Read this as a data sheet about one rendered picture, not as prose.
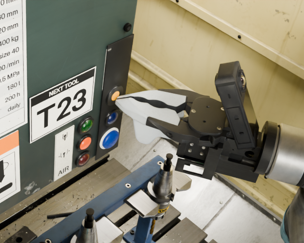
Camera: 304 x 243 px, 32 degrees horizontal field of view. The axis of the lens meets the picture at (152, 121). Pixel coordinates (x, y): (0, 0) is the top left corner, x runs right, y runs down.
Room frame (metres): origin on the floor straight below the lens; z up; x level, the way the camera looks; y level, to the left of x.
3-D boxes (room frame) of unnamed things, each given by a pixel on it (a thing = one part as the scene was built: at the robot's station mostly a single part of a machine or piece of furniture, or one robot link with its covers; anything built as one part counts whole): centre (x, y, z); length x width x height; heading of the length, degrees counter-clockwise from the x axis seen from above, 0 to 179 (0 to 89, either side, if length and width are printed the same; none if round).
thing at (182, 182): (0.83, -0.08, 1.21); 0.07 x 0.05 x 0.01; 54
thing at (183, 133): (0.51, -0.04, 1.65); 0.09 x 0.05 x 0.02; 84
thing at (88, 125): (0.51, 0.08, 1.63); 0.02 x 0.01 x 0.02; 144
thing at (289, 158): (0.52, -0.18, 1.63); 0.08 x 0.05 x 0.08; 174
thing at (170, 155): (0.78, -0.05, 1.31); 0.02 x 0.02 x 0.03
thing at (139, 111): (0.52, 0.01, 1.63); 0.09 x 0.03 x 0.06; 84
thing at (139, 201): (0.74, -0.02, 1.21); 0.07 x 0.05 x 0.01; 54
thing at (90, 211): (0.60, 0.08, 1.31); 0.02 x 0.02 x 0.03
